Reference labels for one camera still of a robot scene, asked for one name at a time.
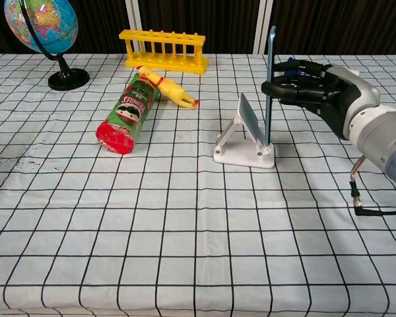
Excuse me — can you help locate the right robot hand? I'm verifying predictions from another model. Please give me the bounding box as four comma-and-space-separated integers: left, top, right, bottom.
261, 57, 382, 141

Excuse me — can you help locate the black smartphone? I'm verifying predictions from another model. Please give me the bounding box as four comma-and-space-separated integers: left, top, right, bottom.
263, 25, 279, 147

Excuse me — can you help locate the white phone stand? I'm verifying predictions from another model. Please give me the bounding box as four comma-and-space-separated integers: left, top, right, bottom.
213, 92, 275, 170

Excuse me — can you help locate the small desk globe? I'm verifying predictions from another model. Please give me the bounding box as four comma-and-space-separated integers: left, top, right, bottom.
3, 0, 90, 91

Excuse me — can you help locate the blue and white bottle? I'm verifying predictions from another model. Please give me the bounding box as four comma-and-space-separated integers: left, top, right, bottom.
282, 56, 302, 77

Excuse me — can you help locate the yellow rubber chicken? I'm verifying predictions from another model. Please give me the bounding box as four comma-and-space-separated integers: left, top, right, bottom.
135, 65, 199, 109

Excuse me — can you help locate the yellow test tube rack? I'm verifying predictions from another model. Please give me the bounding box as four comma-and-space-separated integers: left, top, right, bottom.
118, 28, 209, 77

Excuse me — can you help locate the white checkered tablecloth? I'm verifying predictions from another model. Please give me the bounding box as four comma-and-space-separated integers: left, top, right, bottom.
0, 52, 396, 317

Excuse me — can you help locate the green Pringles can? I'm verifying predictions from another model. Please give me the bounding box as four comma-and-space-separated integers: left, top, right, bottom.
95, 71, 162, 156

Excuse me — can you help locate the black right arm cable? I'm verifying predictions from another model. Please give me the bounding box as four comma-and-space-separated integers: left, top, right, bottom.
348, 155, 396, 217

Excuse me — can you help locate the white frame post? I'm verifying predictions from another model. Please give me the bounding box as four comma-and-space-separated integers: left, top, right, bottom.
253, 0, 273, 55
125, 0, 143, 55

